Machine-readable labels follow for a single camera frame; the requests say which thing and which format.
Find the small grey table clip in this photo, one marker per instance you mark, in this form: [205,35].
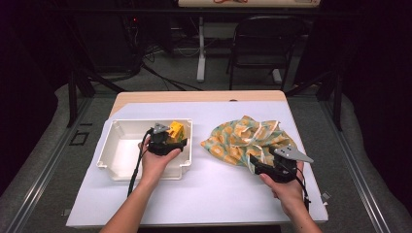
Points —
[325,197]
[65,212]

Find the white table mat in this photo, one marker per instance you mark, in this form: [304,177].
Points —
[220,200]

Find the aluminium floor rail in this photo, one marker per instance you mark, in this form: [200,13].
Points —
[42,174]
[353,161]

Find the person's right hand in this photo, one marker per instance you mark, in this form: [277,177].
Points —
[286,194]

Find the black folding chair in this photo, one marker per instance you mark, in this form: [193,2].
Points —
[259,51]

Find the yellow toy block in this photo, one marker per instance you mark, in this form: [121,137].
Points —
[176,131]

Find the yellow and teal patterned bag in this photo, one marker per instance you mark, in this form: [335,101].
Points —
[233,142]

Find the dark equipment cabinet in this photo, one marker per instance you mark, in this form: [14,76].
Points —
[107,42]

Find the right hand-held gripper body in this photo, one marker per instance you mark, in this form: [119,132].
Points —
[285,165]

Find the background desk top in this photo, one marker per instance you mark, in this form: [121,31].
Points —
[259,3]

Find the white plastic tray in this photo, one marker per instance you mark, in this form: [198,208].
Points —
[123,155]

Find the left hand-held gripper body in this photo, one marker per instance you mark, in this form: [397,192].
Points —
[160,144]

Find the wooden table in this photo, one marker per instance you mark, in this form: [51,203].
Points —
[194,96]

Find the black metal stand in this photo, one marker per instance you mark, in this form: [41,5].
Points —
[336,97]
[73,97]

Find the person's left hand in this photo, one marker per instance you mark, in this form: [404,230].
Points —
[155,166]

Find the white desk leg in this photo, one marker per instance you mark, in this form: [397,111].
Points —
[201,51]

